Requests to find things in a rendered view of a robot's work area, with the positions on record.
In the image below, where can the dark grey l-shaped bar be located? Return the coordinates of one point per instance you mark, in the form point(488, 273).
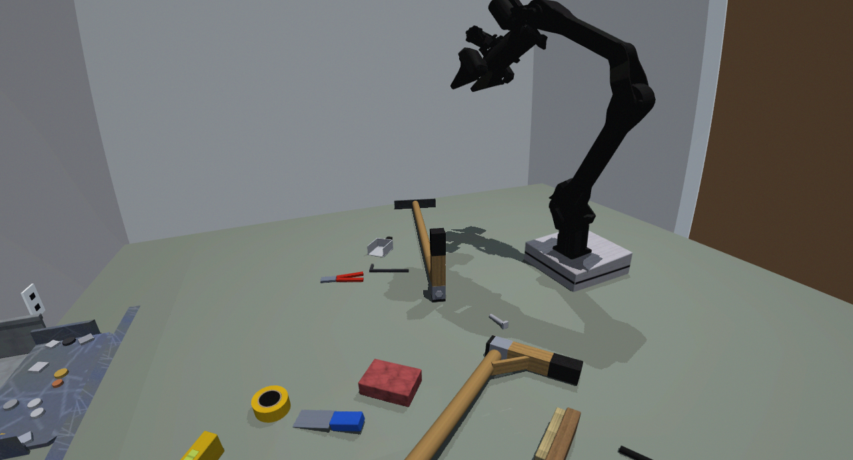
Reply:
point(388, 270)

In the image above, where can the grey metal bolt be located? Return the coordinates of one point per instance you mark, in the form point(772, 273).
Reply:
point(503, 323)

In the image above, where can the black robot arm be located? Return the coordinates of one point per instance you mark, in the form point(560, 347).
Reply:
point(631, 100)

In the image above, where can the red rectangular block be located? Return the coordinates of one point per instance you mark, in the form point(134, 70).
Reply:
point(390, 382)

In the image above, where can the yellow ring with dark hole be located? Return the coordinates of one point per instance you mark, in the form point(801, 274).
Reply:
point(271, 403)

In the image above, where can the yellow rectangular block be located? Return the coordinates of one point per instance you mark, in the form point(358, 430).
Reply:
point(206, 447)

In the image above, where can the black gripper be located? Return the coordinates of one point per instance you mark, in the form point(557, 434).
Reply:
point(491, 68)

